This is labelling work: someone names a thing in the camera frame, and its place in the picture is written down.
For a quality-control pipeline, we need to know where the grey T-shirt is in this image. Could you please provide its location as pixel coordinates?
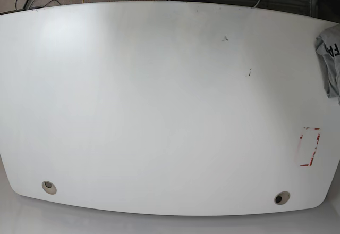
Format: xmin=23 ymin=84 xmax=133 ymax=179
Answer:
xmin=314 ymin=24 xmax=339 ymax=103

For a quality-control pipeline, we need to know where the red tape rectangle marking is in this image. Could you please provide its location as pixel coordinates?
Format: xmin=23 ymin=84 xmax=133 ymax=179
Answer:
xmin=296 ymin=127 xmax=321 ymax=167

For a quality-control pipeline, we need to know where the right table cable grommet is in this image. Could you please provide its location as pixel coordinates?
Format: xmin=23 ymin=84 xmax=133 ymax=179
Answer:
xmin=274 ymin=191 xmax=290 ymax=205

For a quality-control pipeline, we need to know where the table cable grommet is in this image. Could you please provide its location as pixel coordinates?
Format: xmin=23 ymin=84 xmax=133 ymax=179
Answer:
xmin=42 ymin=181 xmax=57 ymax=195
xmin=274 ymin=191 xmax=290 ymax=205

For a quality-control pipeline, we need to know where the left table cable grommet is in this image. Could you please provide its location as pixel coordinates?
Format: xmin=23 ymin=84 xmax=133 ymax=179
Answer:
xmin=42 ymin=181 xmax=57 ymax=195

